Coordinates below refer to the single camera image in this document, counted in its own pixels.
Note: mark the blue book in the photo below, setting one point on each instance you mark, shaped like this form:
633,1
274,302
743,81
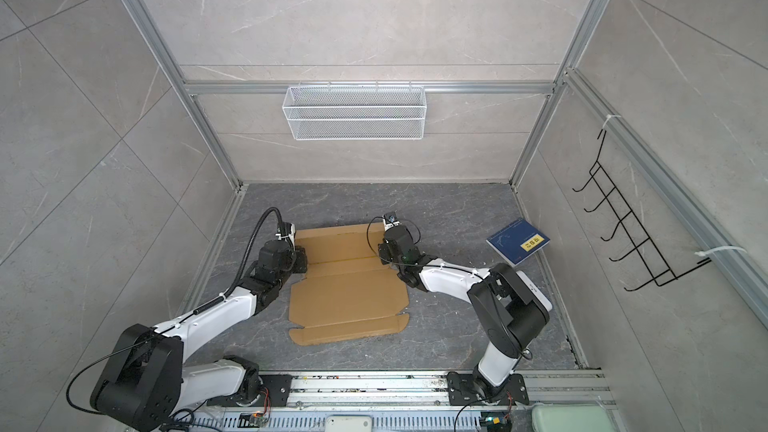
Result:
518,241

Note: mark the green box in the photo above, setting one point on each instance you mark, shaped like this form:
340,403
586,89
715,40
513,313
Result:
570,418

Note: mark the brown cardboard box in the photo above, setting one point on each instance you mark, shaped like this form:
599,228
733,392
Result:
346,293

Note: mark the white wire mesh basket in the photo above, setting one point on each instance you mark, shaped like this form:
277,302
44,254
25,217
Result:
347,113

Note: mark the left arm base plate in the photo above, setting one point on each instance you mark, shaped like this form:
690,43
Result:
273,390

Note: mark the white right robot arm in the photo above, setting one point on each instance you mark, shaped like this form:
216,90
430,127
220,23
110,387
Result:
509,306

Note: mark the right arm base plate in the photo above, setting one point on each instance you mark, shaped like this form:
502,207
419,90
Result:
473,388

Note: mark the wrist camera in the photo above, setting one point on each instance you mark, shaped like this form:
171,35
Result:
286,233
390,220

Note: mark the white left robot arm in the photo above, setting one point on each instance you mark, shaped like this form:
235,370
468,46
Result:
146,379

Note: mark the white device bottom edge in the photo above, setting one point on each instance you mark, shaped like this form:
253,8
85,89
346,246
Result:
348,423

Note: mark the black wire hook rack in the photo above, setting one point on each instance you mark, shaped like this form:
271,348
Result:
658,270

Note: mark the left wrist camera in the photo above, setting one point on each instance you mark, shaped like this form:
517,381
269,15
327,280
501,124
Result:
286,233

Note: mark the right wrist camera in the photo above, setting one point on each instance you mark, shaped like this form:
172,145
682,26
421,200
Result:
390,220

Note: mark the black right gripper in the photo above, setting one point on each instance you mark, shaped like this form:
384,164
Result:
385,250

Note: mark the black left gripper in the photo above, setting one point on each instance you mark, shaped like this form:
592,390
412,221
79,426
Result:
298,254

